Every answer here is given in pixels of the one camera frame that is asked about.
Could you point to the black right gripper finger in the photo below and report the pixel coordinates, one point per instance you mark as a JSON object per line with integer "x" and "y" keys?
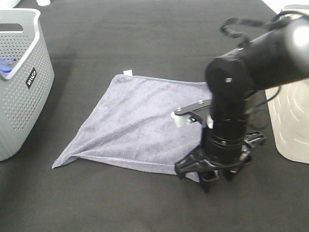
{"x": 207, "y": 179}
{"x": 230, "y": 173}

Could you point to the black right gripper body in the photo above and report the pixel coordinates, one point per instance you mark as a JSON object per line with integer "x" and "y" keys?
{"x": 215, "y": 153}

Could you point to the grey-blue microfibre towel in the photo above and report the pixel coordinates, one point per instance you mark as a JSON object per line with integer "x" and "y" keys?
{"x": 132, "y": 127}

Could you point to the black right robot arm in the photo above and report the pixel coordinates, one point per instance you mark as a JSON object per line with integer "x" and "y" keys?
{"x": 278, "y": 57}

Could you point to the blue towel in basket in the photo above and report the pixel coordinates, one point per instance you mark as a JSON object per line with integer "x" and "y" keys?
{"x": 6, "y": 66}

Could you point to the white plastic basket grey rim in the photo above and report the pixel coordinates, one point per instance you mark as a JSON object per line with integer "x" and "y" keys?
{"x": 289, "y": 110}

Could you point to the grey perforated plastic basket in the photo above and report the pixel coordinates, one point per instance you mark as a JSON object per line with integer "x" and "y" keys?
{"x": 24, "y": 91}

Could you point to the white cylinder at top edge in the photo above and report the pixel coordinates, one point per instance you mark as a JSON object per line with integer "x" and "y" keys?
{"x": 43, "y": 2}

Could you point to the white object top left corner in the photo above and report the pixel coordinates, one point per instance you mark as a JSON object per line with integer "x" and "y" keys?
{"x": 8, "y": 4}

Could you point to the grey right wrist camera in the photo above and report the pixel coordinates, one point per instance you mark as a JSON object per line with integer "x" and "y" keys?
{"x": 197, "y": 112}

